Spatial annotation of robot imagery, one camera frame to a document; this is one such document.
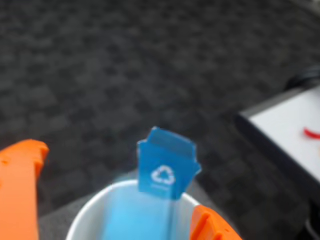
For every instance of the blue recycling bin tag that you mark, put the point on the blue recycling bin tag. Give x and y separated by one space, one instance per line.
167 165

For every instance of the paper cup with blue tag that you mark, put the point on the paper cup with blue tag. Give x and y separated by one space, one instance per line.
87 220

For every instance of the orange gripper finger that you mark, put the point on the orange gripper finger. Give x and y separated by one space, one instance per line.
210 227
17 190

